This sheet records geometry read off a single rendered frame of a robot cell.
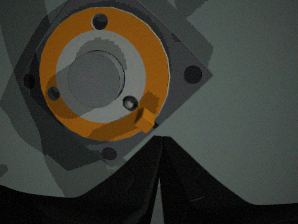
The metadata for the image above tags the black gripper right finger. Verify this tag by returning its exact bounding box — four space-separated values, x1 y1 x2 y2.
160 136 298 224

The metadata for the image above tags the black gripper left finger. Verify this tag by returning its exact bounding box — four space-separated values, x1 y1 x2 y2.
0 135 162 224

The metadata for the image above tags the orange round plate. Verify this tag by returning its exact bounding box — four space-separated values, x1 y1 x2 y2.
39 7 170 141

